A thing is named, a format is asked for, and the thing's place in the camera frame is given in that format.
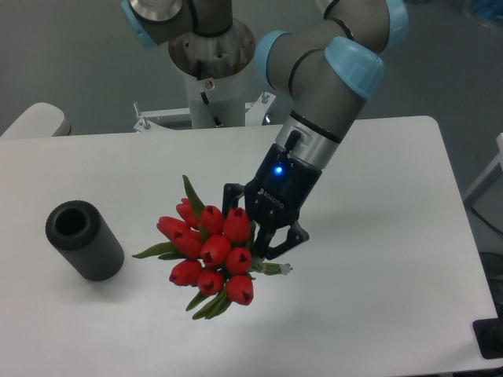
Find black box at table edge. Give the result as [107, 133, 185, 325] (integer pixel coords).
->
[472, 318, 502, 360]

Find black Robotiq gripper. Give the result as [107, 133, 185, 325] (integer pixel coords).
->
[222, 144, 321, 260]

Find white metal base bracket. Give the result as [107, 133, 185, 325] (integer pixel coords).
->
[133, 91, 276, 133]

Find beige chair backrest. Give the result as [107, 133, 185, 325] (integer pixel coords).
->
[1, 102, 72, 141]

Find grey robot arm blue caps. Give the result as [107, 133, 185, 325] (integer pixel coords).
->
[121, 0, 409, 260]

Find blue plastic bag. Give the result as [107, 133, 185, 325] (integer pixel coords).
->
[466, 0, 502, 27]

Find red tulip bouquet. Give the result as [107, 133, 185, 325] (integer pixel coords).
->
[133, 175, 292, 320]

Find dark grey ribbed vase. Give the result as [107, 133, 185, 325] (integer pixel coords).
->
[45, 200, 124, 281]

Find white furniture frame right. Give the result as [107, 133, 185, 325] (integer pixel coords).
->
[461, 134, 502, 209]

